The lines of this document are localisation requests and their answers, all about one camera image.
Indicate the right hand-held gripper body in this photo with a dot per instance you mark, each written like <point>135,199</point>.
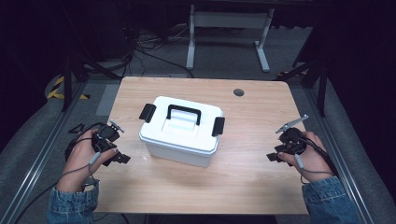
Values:
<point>291,140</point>

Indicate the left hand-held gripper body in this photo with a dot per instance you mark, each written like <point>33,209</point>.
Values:
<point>106,135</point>

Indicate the white plastic storage box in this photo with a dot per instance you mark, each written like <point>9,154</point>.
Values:
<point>180,124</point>
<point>177,154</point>

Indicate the person's right hand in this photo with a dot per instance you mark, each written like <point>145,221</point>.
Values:
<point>313,161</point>

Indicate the person's left hand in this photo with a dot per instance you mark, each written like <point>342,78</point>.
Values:
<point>81,155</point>

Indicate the black triangle floor marker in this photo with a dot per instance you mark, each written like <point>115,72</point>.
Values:
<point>77,129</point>

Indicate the black tripod stand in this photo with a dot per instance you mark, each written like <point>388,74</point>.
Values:
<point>322,84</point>
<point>67,81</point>

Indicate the yellow black floor tape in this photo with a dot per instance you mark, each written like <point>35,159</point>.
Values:
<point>57,88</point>

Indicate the aluminium floor rail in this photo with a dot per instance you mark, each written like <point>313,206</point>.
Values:
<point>40,155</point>
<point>339,155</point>

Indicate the white metal desk frame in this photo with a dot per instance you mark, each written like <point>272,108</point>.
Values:
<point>229,19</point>

